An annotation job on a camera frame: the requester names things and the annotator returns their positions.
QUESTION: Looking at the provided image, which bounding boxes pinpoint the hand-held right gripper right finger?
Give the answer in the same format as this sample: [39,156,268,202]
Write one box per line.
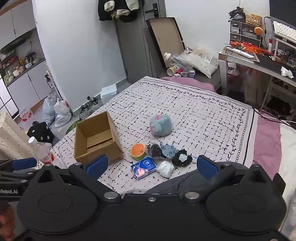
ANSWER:
[180,155,273,203]

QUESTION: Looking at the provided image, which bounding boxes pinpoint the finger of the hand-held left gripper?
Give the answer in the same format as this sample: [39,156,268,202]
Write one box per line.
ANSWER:
[0,158,39,183]

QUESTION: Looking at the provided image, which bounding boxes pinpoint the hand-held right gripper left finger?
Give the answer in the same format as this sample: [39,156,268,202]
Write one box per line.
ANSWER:
[35,155,122,203]

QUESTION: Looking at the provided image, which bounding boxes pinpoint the brown cardboard box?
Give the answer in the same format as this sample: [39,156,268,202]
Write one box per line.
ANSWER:
[74,111,125,165]

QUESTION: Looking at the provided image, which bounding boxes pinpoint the blue denim soft toy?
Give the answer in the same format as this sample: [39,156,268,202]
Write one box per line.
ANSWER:
[161,142,178,159]

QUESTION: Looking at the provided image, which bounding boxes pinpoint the white soft bundle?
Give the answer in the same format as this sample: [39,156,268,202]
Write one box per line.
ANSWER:
[157,161,175,178]

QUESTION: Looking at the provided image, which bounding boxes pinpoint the burger plush toy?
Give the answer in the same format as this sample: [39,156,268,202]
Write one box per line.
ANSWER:
[130,143,147,160]

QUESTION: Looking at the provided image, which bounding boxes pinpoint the blue tissue pack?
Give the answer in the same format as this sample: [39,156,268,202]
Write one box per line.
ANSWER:
[131,157,158,181]

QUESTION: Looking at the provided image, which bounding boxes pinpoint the black speckled soft pouch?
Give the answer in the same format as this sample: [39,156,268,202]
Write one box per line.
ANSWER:
[147,142,164,159]

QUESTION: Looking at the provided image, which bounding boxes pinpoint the grey fluffy plush toy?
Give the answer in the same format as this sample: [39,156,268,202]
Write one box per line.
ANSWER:
[149,114,173,139]

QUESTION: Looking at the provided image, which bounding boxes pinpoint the person's left hand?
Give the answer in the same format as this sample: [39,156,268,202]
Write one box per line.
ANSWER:
[0,204,17,234]

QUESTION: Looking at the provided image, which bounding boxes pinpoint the clear water bottle red label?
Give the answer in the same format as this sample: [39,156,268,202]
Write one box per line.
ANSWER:
[28,137,55,165]

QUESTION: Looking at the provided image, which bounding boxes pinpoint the cream dotted mattress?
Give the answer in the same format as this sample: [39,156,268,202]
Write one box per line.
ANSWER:
[0,111,38,161]

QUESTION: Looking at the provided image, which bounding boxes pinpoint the black white-dotted cushion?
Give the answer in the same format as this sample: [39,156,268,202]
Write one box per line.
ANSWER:
[27,121,55,144]

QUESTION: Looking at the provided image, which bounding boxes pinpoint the green leaf cartoon rug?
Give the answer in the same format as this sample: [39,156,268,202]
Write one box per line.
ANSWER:
[66,120,78,134]

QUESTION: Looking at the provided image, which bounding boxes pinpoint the pack of water bottles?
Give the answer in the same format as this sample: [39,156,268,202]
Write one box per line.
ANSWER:
[19,107,33,124]

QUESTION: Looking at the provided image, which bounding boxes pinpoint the grey plastic bag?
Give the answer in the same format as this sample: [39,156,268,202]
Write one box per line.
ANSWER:
[43,96,58,127]

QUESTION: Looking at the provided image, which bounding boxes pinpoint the white plastic bag red print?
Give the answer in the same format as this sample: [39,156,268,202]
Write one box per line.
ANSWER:
[54,100,73,128]

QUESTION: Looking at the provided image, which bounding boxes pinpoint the black and white patterned blanket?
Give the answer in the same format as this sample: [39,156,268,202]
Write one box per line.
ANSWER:
[35,78,259,195]

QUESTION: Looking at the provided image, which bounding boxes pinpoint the pink bedsheet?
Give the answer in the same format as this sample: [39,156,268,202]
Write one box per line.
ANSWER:
[159,76,282,180]

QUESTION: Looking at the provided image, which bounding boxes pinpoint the white box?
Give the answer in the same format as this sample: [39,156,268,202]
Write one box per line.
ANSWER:
[100,84,117,96]

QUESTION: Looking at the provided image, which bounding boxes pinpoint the white duvet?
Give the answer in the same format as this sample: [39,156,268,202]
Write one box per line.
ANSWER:
[279,123,296,241]

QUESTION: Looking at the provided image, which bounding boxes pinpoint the kitchen shelf unit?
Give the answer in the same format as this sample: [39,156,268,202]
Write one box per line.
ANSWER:
[0,32,48,87]

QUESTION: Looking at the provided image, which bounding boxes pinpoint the filled white plastic bag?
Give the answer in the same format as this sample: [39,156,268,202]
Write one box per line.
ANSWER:
[181,45,220,79]

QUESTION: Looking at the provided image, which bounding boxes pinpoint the white desk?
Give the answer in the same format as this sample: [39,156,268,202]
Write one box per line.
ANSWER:
[218,45,296,110]

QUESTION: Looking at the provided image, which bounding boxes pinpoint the clear bottle with white cap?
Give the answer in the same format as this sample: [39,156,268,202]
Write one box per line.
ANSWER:
[164,52,193,73]

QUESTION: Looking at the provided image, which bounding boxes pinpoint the black desk mat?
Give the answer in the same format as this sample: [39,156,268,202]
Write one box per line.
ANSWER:
[255,51,296,75]

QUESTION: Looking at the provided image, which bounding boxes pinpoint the grey door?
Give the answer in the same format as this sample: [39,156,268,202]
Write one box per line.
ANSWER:
[114,0,167,84]

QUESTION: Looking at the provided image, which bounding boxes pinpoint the crumpled white tissue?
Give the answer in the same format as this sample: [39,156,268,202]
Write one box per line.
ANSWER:
[280,66,295,78]

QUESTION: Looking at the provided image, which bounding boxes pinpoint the brown framed board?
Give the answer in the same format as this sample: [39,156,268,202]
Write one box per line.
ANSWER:
[143,17,186,79]

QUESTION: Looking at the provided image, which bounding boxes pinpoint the grey drawer organiser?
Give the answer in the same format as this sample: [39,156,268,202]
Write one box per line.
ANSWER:
[230,19,264,48]

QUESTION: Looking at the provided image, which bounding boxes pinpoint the wicker basket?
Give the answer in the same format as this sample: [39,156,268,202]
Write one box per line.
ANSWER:
[245,14,263,27]

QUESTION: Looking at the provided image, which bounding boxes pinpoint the hanging clothes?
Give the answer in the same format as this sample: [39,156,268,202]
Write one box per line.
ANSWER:
[97,0,139,23]

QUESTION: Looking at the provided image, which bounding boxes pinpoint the white keyboard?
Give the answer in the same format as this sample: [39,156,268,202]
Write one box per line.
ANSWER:
[272,20,296,44]

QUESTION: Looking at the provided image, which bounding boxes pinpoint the tangle of black cables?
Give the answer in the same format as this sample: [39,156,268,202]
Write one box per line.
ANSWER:
[79,96,104,120]

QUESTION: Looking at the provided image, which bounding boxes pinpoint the black cable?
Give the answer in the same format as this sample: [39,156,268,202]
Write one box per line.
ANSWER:
[252,107,292,126]

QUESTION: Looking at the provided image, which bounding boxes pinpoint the black door handle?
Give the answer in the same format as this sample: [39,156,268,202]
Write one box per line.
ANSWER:
[145,3,160,18]

